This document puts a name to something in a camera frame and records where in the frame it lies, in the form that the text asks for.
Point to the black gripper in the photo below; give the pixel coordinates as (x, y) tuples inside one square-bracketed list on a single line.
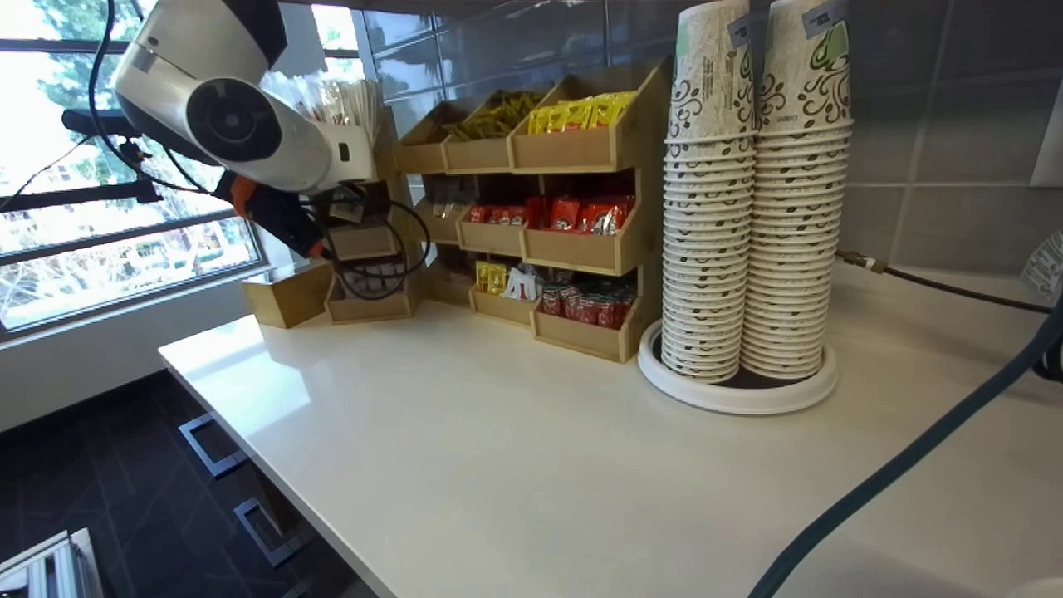
[(356, 224)]

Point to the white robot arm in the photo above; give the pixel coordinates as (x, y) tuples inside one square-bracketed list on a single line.
[(193, 81)]

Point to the small wooden three-tier stand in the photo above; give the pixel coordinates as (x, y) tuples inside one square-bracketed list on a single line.
[(383, 287)]

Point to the large wooden sachet rack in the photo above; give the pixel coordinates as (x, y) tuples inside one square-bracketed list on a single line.
[(482, 169)]

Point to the red sachets middle bin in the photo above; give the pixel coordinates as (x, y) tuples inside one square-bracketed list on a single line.
[(574, 212)]

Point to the red sachets bin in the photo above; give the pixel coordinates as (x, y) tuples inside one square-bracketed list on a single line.
[(588, 299), (574, 212)]

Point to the yellow sachets top bin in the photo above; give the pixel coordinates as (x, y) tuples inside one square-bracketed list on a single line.
[(579, 114)]

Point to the red sachets bottom bin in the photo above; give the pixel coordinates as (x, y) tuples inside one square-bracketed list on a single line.
[(588, 299)]

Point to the left paper cup stack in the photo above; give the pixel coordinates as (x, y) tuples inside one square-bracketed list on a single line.
[(709, 162)]

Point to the paper cup stack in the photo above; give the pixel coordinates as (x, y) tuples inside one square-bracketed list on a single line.
[(798, 184), (709, 162)]

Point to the white round cup tray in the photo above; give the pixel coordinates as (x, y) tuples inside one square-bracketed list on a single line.
[(743, 392)]

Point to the right paper cup stack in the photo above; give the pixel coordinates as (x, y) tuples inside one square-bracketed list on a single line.
[(798, 184)]

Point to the black orange wrist camera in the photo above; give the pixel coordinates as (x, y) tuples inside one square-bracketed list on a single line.
[(275, 210)]

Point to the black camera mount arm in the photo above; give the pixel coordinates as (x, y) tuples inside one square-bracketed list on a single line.
[(92, 124)]

